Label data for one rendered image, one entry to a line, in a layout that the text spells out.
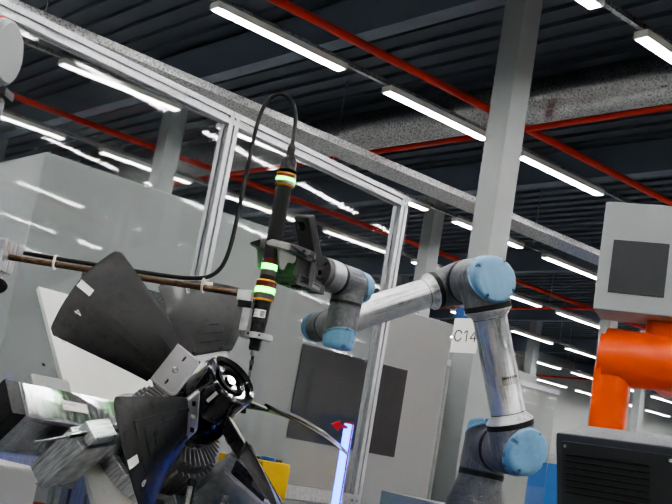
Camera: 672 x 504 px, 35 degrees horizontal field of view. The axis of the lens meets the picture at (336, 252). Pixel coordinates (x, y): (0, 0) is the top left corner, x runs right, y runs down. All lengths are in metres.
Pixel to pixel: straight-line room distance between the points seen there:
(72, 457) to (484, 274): 1.08
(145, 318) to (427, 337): 4.93
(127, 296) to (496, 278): 0.92
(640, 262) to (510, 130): 3.67
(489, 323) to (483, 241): 6.68
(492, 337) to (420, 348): 4.33
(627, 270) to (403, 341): 1.55
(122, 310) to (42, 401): 0.24
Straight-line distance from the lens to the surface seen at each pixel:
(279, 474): 2.68
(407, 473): 6.93
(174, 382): 2.18
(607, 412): 6.16
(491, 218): 9.30
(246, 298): 2.28
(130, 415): 1.92
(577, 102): 12.34
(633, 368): 6.12
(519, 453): 2.62
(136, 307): 2.16
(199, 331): 2.33
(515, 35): 9.86
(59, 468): 2.06
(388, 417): 6.76
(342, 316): 2.44
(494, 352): 2.62
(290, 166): 2.33
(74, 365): 2.36
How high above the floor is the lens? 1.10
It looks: 11 degrees up
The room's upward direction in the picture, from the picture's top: 10 degrees clockwise
